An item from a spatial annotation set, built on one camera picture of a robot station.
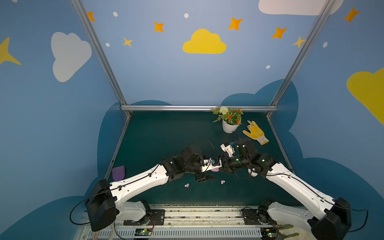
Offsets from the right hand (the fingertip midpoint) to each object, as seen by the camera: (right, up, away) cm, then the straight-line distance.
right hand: (214, 164), depth 71 cm
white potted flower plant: (+16, +24, +30) cm, 42 cm away
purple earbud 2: (+7, -14, +15) cm, 21 cm away
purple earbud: (-14, -15, +13) cm, 24 cm away
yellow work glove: (+36, +14, +37) cm, 53 cm away
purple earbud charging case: (0, -2, -1) cm, 2 cm away
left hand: (+1, -2, 0) cm, 2 cm away
